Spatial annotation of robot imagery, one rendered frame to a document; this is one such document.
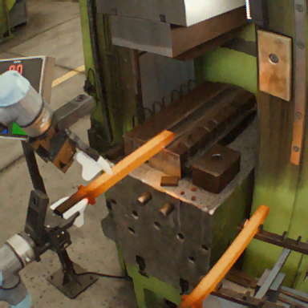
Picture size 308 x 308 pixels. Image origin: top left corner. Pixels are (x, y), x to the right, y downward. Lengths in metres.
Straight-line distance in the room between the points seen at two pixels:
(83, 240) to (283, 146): 1.49
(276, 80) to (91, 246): 1.57
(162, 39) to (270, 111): 0.32
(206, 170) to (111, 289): 1.12
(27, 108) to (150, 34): 0.39
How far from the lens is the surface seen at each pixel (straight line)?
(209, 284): 0.96
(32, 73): 1.44
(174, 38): 1.05
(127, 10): 1.11
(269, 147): 1.20
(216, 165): 1.18
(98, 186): 1.10
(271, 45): 1.03
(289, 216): 1.29
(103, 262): 2.27
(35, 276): 2.29
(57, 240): 1.04
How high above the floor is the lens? 1.69
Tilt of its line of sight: 35 degrees down
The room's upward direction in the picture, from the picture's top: 5 degrees counter-clockwise
